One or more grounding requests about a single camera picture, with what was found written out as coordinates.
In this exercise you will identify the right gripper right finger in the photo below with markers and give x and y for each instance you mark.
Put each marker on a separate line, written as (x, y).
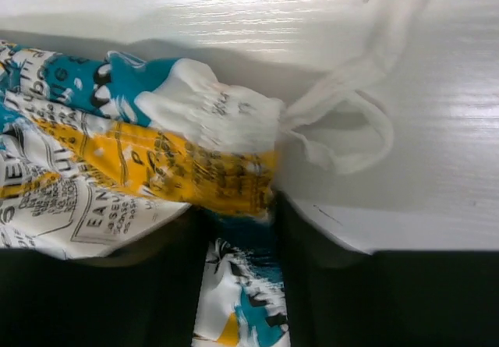
(336, 297)

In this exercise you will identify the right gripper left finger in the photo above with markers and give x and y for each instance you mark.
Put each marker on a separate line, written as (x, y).
(146, 295)

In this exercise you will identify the white teal yellow patterned shorts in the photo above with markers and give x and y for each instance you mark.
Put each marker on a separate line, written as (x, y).
(98, 154)

